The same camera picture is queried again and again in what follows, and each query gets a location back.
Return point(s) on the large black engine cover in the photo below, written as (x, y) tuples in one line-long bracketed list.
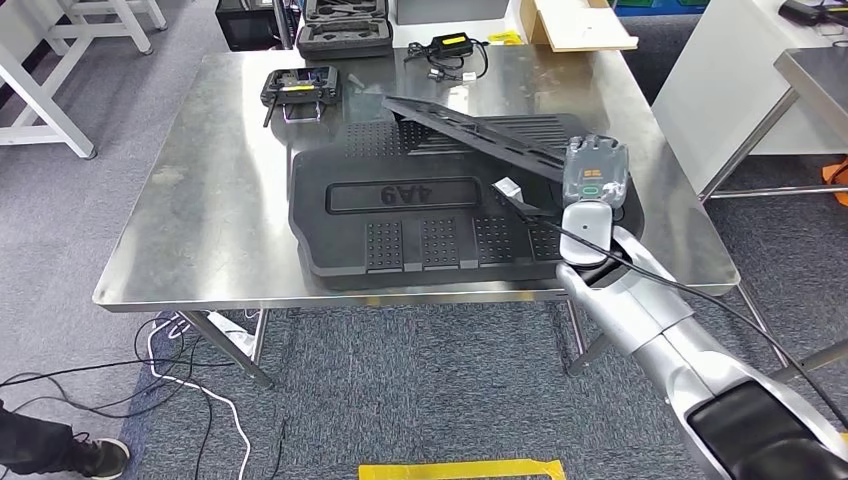
[(344, 245)]

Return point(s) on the cardboard box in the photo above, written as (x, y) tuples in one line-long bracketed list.
[(583, 26)]

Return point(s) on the green plastic crate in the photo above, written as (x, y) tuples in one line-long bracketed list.
[(656, 4)]

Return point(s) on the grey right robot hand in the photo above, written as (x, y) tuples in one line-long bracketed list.
[(593, 169)]

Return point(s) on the long black plastic part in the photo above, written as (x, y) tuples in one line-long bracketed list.
[(464, 129)]

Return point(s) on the white cabinet panel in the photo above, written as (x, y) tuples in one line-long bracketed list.
[(722, 86)]

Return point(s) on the stainless steel workbench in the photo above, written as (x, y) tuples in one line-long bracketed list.
[(218, 199)]

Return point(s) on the white table frame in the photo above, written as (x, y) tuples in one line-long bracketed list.
[(53, 112)]

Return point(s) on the person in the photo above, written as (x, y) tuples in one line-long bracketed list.
[(33, 447)]

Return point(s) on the black device with yellow mark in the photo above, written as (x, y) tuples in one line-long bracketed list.
[(808, 12)]

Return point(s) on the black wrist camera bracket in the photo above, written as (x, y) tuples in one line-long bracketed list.
[(526, 208)]

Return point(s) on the yellow label strip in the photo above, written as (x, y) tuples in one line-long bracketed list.
[(505, 38)]

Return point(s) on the grey box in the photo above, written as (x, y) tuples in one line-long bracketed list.
[(450, 10)]

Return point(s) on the white power strip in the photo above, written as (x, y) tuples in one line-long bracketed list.
[(232, 334)]

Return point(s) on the stainless steel side table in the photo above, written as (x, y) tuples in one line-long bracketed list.
[(815, 79)]

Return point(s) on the orange bag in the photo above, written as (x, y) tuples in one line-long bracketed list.
[(838, 182)]

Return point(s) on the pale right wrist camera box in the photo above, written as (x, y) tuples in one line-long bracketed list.
[(509, 187)]

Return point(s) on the black box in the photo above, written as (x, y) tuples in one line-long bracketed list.
[(248, 26)]

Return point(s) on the black foam tool case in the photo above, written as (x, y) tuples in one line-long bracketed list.
[(344, 36)]

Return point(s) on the black controller with yellow label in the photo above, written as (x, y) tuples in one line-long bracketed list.
[(298, 86)]

